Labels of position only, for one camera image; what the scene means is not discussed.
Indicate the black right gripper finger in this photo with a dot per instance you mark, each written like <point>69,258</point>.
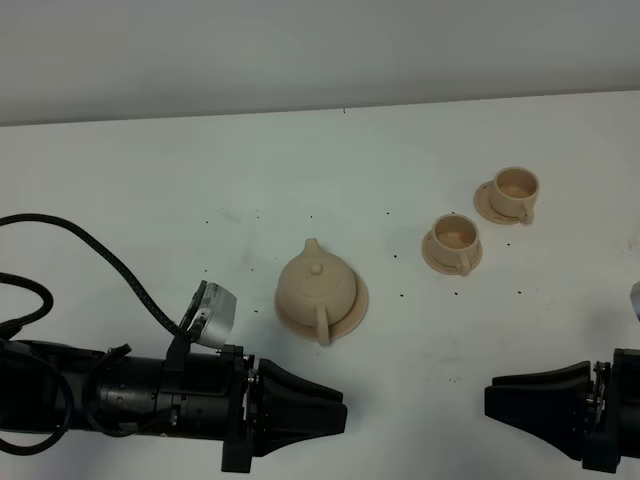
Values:
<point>558,414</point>
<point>573,372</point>

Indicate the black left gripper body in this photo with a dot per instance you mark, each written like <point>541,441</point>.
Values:
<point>242,421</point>

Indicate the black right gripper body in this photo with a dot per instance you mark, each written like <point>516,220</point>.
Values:
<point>614,404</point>

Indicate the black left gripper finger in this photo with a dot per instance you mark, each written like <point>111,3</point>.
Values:
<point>270,370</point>
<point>289,416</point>

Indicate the beige teapot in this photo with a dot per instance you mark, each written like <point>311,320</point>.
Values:
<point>316,288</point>

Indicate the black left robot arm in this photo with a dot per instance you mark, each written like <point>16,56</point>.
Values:
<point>49,389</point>

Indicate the beige teapot saucer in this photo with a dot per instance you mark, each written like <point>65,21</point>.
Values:
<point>337,330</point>

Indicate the near beige cup saucer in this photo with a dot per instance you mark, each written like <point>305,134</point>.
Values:
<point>458,269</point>

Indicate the beige cup saucer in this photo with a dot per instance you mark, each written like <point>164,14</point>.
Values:
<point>458,269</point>
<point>482,202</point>

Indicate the near beige teacup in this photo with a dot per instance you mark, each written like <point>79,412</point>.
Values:
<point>455,238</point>

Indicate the beige teacup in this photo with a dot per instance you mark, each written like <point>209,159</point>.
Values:
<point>518,177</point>
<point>455,238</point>

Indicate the far beige teacup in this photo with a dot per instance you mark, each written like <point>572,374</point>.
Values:
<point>518,177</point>

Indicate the far beige cup saucer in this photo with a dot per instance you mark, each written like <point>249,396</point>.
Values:
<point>482,202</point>

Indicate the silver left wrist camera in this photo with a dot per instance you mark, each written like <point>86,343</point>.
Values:
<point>210,315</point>

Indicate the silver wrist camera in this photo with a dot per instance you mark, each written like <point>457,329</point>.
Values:
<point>210,315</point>
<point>635,299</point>

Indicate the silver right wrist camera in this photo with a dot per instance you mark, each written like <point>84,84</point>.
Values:
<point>635,299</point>

